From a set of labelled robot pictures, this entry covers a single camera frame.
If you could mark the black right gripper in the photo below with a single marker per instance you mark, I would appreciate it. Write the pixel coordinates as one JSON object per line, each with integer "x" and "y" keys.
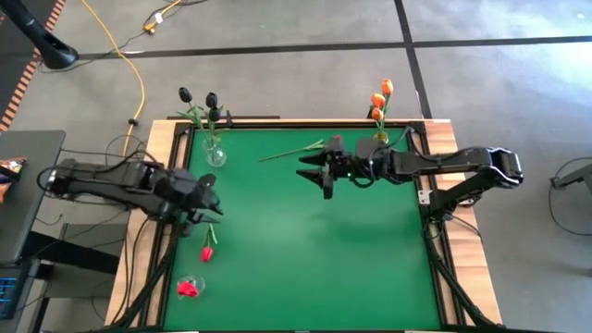
{"x": 361, "y": 162}

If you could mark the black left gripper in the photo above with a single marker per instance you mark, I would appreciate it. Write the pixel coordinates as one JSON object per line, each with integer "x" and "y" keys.
{"x": 182, "y": 192}

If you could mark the red artificial tulip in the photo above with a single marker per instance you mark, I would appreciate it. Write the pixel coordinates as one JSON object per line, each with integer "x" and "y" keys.
{"x": 316, "y": 145}
{"x": 206, "y": 254}
{"x": 187, "y": 289}

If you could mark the orange artificial tulip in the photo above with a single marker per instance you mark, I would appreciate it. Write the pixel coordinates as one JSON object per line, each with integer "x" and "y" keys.
{"x": 387, "y": 86}
{"x": 377, "y": 114}
{"x": 378, "y": 100}

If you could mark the black artificial tulip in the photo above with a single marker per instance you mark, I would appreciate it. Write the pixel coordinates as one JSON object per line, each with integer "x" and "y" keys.
{"x": 214, "y": 114}
{"x": 212, "y": 99}
{"x": 185, "y": 94}

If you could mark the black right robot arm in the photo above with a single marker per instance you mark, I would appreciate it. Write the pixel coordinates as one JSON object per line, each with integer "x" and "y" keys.
{"x": 462, "y": 159}

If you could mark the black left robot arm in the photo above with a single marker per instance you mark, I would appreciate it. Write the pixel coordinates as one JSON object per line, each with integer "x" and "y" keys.
{"x": 102, "y": 180}

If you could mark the ribbed clear glass vase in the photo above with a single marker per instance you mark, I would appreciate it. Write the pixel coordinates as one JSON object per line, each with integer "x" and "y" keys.
{"x": 216, "y": 157}

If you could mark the round clear glass vase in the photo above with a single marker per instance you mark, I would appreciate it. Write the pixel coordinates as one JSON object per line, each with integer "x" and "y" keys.
{"x": 201, "y": 282}

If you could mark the green table mat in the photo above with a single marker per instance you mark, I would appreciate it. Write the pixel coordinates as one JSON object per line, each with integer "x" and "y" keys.
{"x": 300, "y": 259}

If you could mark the dark grey desk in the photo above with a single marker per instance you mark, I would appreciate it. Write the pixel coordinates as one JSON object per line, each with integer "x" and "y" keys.
{"x": 28, "y": 208}

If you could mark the colourful snack bag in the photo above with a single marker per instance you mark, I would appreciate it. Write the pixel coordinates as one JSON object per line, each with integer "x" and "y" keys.
{"x": 11, "y": 166}

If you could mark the laptop with blue keys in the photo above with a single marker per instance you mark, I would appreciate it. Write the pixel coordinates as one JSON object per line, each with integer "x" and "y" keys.
{"x": 7, "y": 296}

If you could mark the black stand pole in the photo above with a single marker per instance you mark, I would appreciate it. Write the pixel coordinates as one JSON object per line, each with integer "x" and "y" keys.
{"x": 51, "y": 48}

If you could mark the black floor mat striped edge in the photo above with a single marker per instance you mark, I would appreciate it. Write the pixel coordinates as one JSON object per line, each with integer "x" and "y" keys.
{"x": 11, "y": 69}

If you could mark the black stand foot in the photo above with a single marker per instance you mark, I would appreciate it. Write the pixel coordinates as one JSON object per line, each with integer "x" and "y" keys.
{"x": 578, "y": 175}

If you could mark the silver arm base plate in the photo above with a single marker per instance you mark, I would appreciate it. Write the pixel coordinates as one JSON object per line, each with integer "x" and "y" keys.
{"x": 425, "y": 198}

